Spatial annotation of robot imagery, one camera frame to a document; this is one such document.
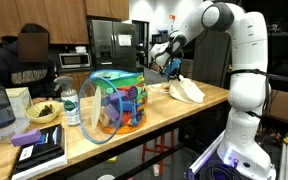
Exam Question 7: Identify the clear plastic container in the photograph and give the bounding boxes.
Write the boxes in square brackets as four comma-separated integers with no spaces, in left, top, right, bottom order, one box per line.
[0,117,32,141]

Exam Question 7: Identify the wooden wall cabinets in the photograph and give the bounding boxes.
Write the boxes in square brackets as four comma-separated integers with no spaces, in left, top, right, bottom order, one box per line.
[0,0,130,44]

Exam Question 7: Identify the silver microwave oven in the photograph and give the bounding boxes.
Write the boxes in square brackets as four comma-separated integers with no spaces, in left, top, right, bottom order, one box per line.
[58,52,92,70]

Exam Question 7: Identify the white cup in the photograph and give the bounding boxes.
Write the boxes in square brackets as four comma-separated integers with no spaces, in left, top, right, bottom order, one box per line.
[152,163,161,177]

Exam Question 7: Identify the black cable coil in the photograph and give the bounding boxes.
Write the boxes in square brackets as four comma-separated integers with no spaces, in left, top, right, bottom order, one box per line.
[187,159,242,180]

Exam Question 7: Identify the white book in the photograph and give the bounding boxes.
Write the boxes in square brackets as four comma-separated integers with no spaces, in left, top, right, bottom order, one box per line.
[11,133,68,180]

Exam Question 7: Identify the purple foam block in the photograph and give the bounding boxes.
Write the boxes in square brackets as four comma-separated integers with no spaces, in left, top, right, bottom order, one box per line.
[10,128,43,148]

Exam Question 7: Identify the wooden base cabinet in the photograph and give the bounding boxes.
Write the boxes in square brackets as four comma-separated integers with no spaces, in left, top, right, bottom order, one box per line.
[58,70,93,93]

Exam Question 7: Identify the clear spray bottle green label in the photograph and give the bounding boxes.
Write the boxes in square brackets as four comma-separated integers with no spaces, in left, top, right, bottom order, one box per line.
[53,75,82,127]

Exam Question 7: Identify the white paper on refrigerator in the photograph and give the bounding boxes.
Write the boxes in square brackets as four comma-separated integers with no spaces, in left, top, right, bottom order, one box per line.
[117,34,133,47]

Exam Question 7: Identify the black book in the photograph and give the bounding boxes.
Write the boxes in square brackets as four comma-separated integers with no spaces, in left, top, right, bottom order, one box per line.
[14,123,66,174]

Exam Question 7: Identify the clear lid blue rim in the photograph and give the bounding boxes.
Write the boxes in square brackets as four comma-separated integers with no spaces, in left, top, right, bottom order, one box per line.
[78,75,123,145]

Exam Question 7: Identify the white cloth tote bag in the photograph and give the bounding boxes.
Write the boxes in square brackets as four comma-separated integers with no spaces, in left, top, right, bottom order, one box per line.
[149,74,206,104]

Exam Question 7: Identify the clear tub of toy blocks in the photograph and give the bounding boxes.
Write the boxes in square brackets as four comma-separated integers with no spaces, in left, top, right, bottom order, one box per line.
[89,69,149,135]

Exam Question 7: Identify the wooden stool orange legs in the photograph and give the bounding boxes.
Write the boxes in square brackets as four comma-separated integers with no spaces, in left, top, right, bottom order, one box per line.
[141,129,178,176]

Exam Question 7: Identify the white tissue box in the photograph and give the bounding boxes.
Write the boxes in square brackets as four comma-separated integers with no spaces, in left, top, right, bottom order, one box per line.
[5,87,33,118]

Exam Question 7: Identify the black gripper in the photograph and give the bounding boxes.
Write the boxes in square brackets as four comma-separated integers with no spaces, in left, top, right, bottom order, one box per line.
[170,64,183,84]

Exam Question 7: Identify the stainless steel refrigerator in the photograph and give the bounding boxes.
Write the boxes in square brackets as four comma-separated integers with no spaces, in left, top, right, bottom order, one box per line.
[87,19,138,73]

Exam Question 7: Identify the dark scraps in bowl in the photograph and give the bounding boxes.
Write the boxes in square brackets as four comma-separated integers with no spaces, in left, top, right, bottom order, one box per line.
[38,104,54,118]

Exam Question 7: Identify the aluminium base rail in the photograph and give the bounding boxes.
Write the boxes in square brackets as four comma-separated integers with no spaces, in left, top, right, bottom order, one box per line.
[188,131,225,174]

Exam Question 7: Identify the stack of white containers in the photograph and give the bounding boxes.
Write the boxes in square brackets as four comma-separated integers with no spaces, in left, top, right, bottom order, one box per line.
[75,45,88,54]

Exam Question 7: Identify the yellow bowl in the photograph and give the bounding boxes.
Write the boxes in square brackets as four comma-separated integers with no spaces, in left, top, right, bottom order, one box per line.
[25,100,63,124]

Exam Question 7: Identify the person in dark hoodie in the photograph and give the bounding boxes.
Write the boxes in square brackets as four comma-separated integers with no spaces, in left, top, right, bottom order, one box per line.
[0,23,57,99]

